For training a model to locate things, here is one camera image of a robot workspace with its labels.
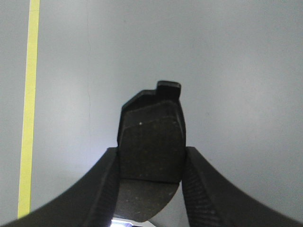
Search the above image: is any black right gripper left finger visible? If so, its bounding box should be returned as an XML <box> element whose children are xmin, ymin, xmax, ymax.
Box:
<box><xmin>6</xmin><ymin>148</ymin><xmax>119</xmax><ymax>227</ymax></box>

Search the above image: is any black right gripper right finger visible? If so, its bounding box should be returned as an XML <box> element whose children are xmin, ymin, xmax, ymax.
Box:
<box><xmin>182</xmin><ymin>147</ymin><xmax>302</xmax><ymax>227</ymax></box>

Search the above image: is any dark brake pad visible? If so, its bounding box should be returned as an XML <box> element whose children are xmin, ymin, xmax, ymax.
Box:
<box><xmin>114</xmin><ymin>80</ymin><xmax>186</xmax><ymax>222</ymax></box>

